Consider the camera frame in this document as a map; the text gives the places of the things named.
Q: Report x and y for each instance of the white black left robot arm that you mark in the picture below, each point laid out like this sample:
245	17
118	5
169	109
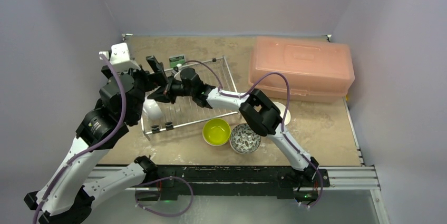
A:
68	197

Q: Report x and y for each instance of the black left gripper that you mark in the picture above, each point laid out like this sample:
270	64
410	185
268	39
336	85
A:
153	80

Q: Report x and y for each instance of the white orange bowl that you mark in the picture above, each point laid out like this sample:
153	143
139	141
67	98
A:
282	109

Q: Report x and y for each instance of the pink plastic storage box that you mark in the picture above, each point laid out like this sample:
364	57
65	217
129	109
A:
301	69

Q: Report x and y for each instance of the green white card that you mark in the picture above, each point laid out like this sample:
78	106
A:
176	60

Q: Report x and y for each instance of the black aluminium mounting rail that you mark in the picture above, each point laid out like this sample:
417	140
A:
258	181

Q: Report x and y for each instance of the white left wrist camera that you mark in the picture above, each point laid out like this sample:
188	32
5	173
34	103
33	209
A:
119	57

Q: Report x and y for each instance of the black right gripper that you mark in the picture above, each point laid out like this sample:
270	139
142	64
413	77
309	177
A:
167	89

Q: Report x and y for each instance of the silver wire dish rack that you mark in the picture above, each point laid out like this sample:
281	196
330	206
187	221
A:
202	81

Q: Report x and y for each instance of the plain white bowl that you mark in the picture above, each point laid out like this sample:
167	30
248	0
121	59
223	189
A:
152	110

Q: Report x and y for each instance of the black white patterned bowl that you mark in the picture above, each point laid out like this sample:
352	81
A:
244	140

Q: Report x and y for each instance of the yellow green bowl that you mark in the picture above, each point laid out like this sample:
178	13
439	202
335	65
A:
216	132

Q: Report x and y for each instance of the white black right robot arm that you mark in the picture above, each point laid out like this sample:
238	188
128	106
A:
258	110

